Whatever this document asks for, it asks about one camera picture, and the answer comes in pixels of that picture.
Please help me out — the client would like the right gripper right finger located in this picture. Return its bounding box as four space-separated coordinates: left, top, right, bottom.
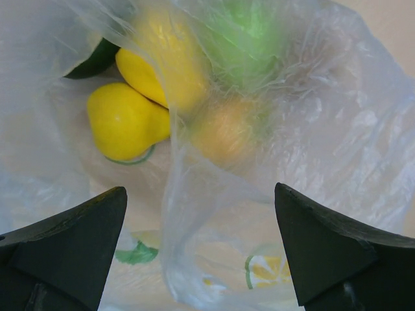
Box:
275 183 414 310

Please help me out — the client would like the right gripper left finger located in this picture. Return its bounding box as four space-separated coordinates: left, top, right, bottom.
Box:
1 187 127 310

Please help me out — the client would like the yellow toy pear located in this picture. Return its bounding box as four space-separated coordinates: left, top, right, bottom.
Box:
87 82 171 161

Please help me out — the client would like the clear plastic bag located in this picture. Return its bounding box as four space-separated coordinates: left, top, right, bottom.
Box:
1 1 414 310

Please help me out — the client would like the brown kiwi in bag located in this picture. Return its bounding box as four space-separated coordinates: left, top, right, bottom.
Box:
191 99 255 167

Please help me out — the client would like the dark green fruit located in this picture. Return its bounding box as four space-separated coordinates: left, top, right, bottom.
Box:
65 38 120 80

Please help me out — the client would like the yellow fruit in bag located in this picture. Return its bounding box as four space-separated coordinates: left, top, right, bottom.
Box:
115 9 210 113

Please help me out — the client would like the green fruit in bag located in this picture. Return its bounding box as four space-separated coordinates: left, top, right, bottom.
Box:
205 1 284 89

